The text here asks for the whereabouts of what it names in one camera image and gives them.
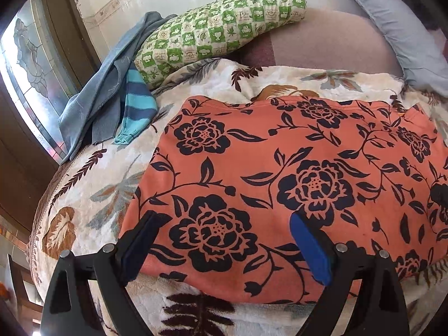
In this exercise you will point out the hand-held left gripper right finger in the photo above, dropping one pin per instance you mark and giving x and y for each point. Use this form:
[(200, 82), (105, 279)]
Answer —
[(311, 248)]

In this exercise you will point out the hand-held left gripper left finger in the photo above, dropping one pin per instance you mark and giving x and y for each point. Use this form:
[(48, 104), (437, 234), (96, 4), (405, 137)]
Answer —
[(140, 248)]

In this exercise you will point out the orange floral garment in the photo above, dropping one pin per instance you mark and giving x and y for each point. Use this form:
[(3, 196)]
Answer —
[(287, 182)]

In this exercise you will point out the leaf print blanket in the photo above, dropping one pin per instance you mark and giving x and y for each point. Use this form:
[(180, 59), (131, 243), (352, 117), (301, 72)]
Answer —
[(91, 189)]

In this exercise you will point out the striped teal sleeve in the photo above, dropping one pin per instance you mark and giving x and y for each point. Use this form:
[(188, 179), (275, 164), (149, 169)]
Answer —
[(138, 105)]

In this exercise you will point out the blue cloth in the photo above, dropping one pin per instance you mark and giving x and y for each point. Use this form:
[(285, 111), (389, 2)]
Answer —
[(105, 84)]

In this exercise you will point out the pink bolster cushion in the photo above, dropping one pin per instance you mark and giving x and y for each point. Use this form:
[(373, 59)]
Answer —
[(332, 42)]

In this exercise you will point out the wooden stained glass door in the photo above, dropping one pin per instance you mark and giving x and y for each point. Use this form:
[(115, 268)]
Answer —
[(38, 66)]

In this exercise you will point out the green checkered pillow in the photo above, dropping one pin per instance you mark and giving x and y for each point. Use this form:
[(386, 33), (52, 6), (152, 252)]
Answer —
[(213, 38)]

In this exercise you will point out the grey-blue pillow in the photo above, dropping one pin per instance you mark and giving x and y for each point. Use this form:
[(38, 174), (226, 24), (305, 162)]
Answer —
[(395, 24)]

